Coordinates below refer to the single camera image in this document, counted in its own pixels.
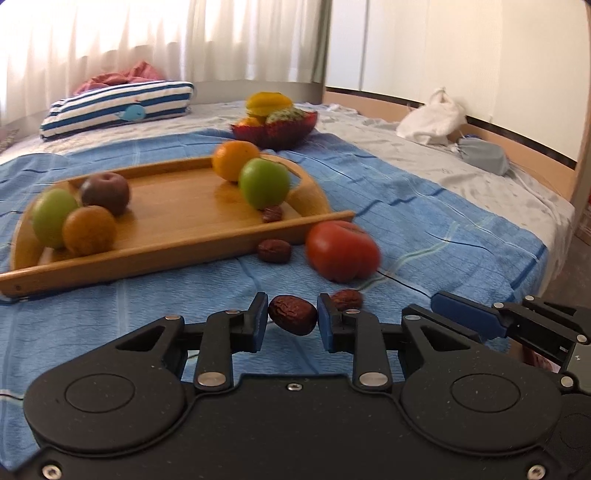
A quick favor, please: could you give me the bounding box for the blue white striped pillow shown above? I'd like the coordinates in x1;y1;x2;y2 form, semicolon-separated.
39;80;195;140

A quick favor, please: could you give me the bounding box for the white cloth bag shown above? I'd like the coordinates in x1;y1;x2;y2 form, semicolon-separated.
397;88;468;146

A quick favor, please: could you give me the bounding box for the green curtain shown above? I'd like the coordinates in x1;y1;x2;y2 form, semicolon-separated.
308;0;333;88

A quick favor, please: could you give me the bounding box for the grey bed sheet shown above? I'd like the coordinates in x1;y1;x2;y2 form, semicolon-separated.
0;99;575;243

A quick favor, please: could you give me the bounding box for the wooden bed frame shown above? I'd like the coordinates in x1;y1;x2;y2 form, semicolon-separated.
323;87;591;232

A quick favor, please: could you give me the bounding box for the pink cloth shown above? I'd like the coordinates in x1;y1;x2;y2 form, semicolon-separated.
74;61;166;95

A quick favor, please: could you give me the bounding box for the red tomato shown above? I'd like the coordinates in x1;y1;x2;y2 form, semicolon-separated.
305;220;382;283

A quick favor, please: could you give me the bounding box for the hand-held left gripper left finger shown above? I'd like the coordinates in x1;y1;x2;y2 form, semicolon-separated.
115;292;270;387

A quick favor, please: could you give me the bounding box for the grey blue cloth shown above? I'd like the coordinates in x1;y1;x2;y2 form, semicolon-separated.
457;137;511;176

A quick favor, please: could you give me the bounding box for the wooden tray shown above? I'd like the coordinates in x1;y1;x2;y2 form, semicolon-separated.
0;154;356;298

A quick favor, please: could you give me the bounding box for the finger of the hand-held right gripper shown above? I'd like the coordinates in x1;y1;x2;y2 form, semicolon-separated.
431;291;591;360

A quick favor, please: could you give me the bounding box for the brown round fruit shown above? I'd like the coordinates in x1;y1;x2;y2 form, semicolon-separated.
62;205;117;257

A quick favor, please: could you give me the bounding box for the red glass bowl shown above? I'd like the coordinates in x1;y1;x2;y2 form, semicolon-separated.
231;110;319;151

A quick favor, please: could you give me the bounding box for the green custard apple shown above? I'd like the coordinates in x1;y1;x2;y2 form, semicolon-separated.
265;107;308;125

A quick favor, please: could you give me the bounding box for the yellow starfruit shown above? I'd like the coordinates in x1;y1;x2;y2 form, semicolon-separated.
246;91;294;118

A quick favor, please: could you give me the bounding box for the dark purple fruit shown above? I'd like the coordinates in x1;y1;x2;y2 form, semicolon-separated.
81;172;131;217

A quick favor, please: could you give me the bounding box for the white curtain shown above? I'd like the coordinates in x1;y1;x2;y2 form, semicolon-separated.
0;0;324;126

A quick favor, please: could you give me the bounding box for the blue checked blanket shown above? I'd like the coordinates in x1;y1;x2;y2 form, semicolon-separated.
0;129;550;462

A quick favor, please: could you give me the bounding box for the black cable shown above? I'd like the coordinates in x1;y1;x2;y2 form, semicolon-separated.
365;270;437;298

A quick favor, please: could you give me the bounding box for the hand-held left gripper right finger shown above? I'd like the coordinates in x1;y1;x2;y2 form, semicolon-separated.
316;293;505;387

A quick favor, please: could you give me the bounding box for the white wardrobe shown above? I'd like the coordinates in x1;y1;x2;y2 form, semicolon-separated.
325;0;591;163

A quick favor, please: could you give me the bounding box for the orange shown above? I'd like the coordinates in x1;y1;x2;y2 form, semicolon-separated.
212;141;262;183

